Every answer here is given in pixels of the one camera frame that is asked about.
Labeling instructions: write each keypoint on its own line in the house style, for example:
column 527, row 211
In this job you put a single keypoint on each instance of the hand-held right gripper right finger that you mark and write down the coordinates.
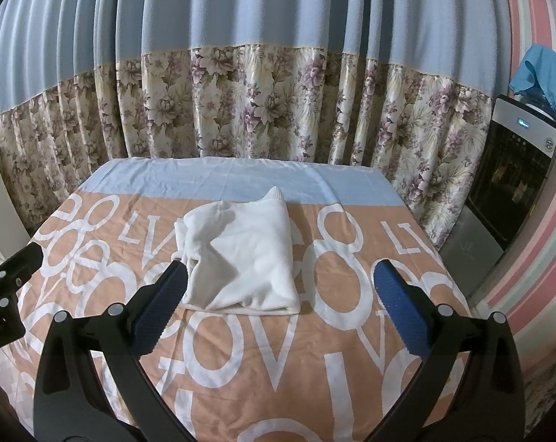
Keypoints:
column 397, row 315

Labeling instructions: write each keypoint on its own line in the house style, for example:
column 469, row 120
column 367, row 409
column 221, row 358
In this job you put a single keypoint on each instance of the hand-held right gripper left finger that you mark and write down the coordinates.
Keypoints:
column 160, row 306

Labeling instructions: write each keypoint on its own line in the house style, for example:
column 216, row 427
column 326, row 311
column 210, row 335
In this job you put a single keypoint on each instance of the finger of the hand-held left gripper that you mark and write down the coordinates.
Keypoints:
column 18, row 264

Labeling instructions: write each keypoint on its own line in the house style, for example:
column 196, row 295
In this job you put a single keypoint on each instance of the white knit sweater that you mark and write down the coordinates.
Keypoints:
column 246, row 258

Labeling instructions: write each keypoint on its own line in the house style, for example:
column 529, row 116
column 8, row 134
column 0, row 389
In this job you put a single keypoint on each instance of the orange and blue printed bedsheet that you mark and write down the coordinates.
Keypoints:
column 351, row 340

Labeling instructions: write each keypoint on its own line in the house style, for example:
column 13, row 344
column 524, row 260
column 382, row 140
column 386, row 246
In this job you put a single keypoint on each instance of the black and silver water dispenser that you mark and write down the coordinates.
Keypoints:
column 512, row 184

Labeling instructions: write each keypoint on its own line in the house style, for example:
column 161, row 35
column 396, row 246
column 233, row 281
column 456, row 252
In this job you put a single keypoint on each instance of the blue cloth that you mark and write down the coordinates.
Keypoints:
column 545, row 78

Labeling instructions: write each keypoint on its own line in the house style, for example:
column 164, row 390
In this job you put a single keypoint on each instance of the blue and floral curtain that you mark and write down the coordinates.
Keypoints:
column 259, row 23

